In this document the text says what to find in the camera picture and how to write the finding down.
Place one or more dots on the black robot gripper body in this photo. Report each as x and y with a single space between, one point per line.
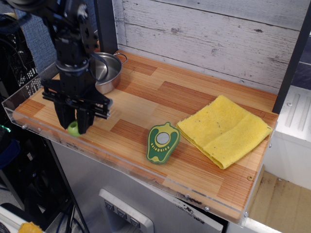
76 87

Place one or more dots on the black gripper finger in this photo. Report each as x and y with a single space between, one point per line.
65 113
85 119

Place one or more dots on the green handled grey spatula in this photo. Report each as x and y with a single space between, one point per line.
73 129

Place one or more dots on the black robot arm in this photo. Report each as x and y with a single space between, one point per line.
69 28

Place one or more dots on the small steel pot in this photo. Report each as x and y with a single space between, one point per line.
108 70

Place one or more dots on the black plastic crate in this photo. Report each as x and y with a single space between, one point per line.
17 67

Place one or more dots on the green toy pepper slice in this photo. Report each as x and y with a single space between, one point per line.
161 142

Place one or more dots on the white appliance with buttons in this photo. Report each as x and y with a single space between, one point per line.
123 218

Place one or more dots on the yellow folded cloth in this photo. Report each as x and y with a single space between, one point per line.
224 132

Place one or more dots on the clear acrylic table guard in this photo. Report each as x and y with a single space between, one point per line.
141 101

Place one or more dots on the dark vertical post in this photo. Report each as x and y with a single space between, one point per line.
294 61

